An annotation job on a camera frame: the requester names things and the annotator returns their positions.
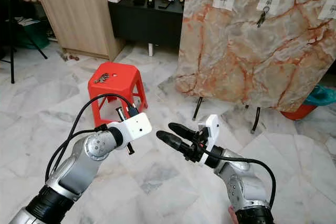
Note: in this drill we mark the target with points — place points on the orange plastic basin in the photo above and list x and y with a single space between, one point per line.
299 113

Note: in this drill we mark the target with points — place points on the black flat box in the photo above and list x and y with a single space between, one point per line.
164 4

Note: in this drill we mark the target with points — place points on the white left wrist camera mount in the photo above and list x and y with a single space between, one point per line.
136 127

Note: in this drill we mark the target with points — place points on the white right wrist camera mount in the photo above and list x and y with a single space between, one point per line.
211 127

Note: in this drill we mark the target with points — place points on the person bare foot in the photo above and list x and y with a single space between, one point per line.
232 215

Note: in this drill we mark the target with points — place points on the orange marble pattern board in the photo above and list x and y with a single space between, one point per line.
247 61

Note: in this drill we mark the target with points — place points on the light wooden cabinet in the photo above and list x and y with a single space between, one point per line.
79 14

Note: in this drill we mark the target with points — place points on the teal plastic bag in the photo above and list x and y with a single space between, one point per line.
323 96

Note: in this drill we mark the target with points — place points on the black tripod stand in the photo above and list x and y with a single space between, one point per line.
11 66

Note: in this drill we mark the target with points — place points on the red plastic stool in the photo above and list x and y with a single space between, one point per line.
118 93

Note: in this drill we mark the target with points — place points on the black metal board leg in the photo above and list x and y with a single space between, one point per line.
256 120
198 108

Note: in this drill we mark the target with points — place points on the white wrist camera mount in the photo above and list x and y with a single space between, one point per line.
211 127
136 127

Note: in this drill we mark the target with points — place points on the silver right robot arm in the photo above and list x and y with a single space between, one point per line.
244 187

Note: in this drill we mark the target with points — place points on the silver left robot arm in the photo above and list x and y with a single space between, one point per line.
84 166

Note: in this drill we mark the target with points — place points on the key bunch with carabiner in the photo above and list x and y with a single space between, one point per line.
102 78

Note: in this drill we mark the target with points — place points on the white papers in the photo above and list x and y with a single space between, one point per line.
31 21

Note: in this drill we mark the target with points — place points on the black tape dispenser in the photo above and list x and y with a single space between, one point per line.
150 2

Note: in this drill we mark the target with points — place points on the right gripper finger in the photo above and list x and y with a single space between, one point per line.
174 140
184 131

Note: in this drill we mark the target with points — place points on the green storage box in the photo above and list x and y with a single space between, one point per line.
31 35

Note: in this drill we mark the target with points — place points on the black low console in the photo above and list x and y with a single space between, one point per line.
147 22

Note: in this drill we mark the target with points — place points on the small red toy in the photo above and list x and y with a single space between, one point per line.
72 56

